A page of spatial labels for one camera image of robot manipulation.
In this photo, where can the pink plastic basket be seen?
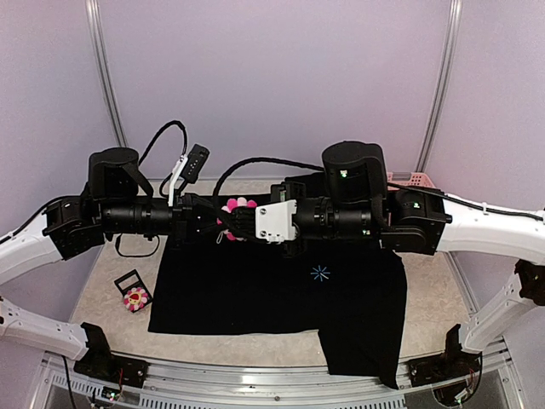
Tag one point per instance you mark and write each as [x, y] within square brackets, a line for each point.
[412, 179]

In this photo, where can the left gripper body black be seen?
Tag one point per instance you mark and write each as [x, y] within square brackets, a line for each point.
[180, 220]

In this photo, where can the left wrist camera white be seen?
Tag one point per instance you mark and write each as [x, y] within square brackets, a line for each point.
[187, 168]

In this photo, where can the right aluminium frame post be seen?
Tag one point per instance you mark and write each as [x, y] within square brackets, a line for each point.
[448, 54]

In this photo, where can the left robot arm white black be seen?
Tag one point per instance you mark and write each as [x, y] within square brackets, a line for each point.
[116, 199]

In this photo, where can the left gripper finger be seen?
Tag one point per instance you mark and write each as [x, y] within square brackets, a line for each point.
[205, 228]
[203, 204]

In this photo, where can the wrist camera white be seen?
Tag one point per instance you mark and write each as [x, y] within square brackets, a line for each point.
[274, 221]
[187, 168]

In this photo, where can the flower brooch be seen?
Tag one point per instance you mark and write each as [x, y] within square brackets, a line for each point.
[135, 299]
[229, 207]

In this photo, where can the front aluminium rail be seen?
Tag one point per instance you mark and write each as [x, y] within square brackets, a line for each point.
[171, 384]

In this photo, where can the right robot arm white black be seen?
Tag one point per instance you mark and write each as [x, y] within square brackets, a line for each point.
[362, 204]

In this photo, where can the left aluminium frame post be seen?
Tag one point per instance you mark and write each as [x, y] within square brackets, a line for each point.
[98, 41]

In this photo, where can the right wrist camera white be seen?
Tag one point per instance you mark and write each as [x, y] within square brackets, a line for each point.
[274, 221]

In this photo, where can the black t-shirt blue logo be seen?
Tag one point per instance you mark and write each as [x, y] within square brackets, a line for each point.
[352, 295]

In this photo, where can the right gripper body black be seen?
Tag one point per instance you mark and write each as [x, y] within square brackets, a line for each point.
[280, 191]

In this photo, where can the aluminium frame post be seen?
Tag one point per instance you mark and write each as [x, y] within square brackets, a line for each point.
[448, 54]
[98, 41]

